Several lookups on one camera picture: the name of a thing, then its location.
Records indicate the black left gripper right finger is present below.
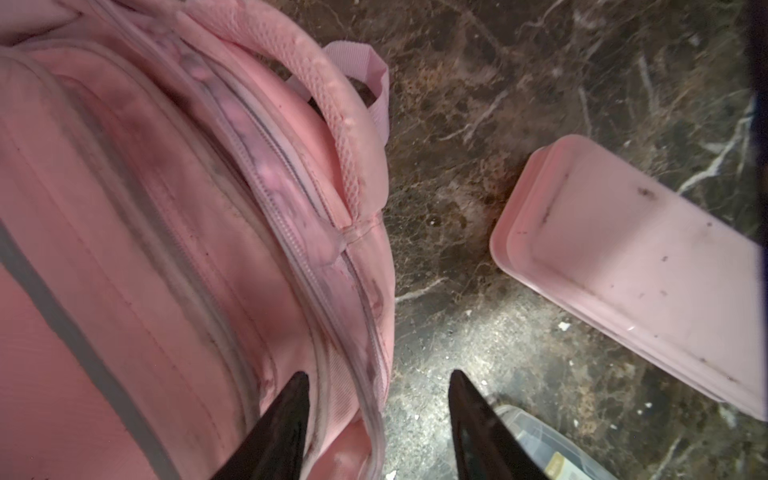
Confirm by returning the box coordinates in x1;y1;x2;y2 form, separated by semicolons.
448;369;547;480

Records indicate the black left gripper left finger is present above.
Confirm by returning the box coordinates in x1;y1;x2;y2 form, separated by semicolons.
212;372;310;480

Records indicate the pink student backpack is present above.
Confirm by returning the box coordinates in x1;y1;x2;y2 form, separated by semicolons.
1;1;395;479

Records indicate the clear plastic small case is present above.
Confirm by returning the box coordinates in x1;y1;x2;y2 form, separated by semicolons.
494;404;617;480

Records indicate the pink pencil case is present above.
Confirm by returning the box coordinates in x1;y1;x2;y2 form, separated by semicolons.
489;135;767;420

